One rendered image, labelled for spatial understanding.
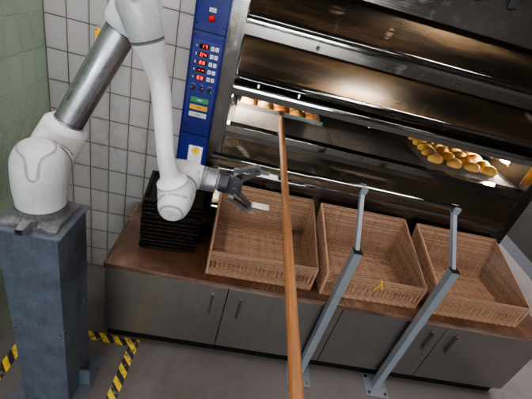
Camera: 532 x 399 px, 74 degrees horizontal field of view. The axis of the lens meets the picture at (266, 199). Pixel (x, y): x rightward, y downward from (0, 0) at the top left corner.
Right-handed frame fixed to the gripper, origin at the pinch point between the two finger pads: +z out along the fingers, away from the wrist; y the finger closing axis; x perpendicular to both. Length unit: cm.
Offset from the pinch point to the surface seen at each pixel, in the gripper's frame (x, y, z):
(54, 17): -63, -30, -110
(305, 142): -65, 1, 20
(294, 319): 60, -1, 6
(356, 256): -5, 25, 46
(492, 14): -66, -79, 84
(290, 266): 41.0, -1.2, 5.9
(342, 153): -65, 2, 41
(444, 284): -6, 31, 92
